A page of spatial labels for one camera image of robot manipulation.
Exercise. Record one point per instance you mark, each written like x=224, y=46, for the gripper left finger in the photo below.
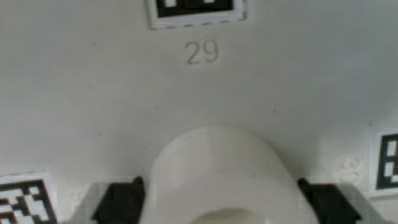
x=119, y=208

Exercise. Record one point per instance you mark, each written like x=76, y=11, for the white cylindrical table leg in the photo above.
x=220, y=183

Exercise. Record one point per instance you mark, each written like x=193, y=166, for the white round table top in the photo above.
x=110, y=86

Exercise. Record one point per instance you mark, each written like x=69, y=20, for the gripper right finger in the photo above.
x=328, y=203

